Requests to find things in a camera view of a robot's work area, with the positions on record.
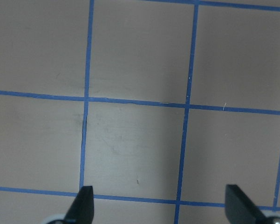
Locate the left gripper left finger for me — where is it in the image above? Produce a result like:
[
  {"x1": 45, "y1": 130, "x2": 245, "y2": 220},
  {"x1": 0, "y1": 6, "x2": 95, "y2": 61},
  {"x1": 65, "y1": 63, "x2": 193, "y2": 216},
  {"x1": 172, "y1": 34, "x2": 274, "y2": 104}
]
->
[{"x1": 43, "y1": 185, "x2": 95, "y2": 224}]

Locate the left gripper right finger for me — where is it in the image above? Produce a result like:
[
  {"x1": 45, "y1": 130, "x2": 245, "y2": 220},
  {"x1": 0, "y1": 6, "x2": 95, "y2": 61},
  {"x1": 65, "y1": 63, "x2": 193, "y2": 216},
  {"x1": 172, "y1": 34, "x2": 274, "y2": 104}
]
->
[{"x1": 225, "y1": 184, "x2": 280, "y2": 224}]

